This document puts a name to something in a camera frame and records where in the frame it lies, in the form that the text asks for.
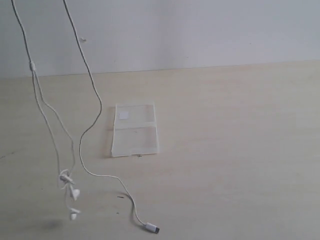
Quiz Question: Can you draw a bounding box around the clear plastic open case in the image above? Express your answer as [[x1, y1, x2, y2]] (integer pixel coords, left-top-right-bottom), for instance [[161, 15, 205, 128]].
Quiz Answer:
[[111, 102, 160, 158]]

